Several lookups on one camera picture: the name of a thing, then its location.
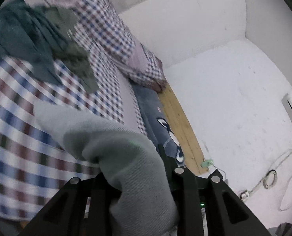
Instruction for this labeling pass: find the dark blue garment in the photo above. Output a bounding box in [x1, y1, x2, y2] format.
[0, 0, 67, 85]

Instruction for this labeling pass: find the wooden bed headboard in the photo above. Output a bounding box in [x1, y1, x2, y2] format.
[158, 84, 209, 176]

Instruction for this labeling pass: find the checkered quilt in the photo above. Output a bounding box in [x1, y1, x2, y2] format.
[10, 0, 169, 93]

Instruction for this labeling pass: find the white cable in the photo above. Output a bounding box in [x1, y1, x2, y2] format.
[238, 148, 292, 212]

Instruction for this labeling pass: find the checkered bed sheet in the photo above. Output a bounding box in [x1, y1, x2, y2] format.
[0, 56, 145, 221]

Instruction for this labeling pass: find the blue cartoon pillow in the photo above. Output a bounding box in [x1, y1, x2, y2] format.
[132, 83, 185, 167]

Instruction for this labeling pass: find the green plug adapter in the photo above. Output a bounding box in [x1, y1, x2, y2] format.
[200, 159, 214, 168]

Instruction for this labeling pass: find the light blue garment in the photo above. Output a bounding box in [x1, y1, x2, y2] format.
[34, 101, 177, 235]

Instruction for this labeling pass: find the olive green garment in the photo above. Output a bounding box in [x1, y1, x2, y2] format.
[34, 5, 99, 94]

